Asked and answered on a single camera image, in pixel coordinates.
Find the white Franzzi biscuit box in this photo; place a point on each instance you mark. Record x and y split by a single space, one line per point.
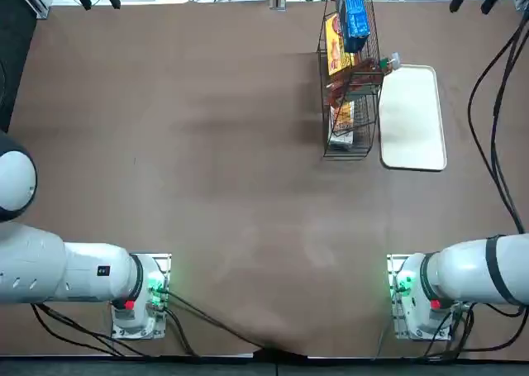
342 124

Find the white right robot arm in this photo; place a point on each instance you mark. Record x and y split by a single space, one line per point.
463 268

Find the blue Oreo cookie box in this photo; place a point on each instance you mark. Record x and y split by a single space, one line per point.
355 16

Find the red tea bottle white cap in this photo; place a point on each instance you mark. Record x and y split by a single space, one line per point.
359 74

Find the white plastic tray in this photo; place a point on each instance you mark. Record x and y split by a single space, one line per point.
413 124

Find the yellow Nabati wafer box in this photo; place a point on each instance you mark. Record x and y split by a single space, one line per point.
335 49

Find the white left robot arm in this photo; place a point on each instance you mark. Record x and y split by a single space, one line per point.
82 272

